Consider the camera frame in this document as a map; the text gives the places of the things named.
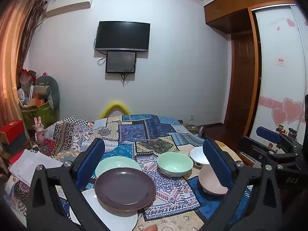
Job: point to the brown round plate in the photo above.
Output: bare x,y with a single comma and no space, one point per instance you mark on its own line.
125,190

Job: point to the black wall television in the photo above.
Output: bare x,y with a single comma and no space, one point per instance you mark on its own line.
122,36

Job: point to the white air conditioner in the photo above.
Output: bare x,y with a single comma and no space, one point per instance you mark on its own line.
69,2

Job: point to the red plastic bag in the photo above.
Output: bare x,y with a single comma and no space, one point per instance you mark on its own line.
27,77

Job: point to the pale green bowl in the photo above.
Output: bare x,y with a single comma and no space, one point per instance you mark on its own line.
174,163

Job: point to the brown wooden door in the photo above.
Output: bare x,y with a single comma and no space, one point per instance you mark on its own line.
241,77

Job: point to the red box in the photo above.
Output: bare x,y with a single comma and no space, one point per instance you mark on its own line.
12,128

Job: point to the pink bowl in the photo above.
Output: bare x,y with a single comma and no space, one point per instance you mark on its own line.
209,182

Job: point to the grey plush toy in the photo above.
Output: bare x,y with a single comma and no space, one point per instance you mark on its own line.
54,89

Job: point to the white black-spotted bowl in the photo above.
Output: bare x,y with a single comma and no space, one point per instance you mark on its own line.
198,155

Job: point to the dark jar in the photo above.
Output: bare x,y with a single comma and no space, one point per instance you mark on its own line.
280,128
292,133

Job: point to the white plate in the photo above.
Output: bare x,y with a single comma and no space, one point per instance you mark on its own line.
115,219

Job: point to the white paper label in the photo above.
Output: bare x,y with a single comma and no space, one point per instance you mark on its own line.
280,61

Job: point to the green basket with clutter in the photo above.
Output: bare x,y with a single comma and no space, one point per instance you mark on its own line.
43,114

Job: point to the orange curtain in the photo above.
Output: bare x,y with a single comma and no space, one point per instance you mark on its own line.
12,53

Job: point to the wooden wardrobe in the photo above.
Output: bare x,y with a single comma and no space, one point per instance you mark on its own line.
228,9

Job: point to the white wall socket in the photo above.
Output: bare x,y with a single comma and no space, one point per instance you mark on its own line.
191,117

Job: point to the small black monitor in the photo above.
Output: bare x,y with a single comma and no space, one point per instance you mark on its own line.
120,62

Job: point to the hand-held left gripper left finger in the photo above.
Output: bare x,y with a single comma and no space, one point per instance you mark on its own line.
92,161

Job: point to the patchwork printed blanket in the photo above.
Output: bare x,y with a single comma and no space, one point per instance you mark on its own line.
154,130

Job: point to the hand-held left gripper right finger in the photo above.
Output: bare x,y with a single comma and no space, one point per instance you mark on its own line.
216,163

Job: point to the pink rabbit toy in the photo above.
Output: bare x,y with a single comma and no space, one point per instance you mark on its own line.
38,127

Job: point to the white heart-print sliding door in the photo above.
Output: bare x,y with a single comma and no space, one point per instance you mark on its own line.
276,89

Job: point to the white folded cloth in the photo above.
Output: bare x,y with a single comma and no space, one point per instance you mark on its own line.
31,163

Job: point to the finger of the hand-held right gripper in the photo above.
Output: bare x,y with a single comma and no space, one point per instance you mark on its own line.
267,133
250,146

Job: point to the pale green plate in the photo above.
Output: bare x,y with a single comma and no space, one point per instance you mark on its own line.
115,162

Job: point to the yellow foam arch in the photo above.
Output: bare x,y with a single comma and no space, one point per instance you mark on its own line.
115,103

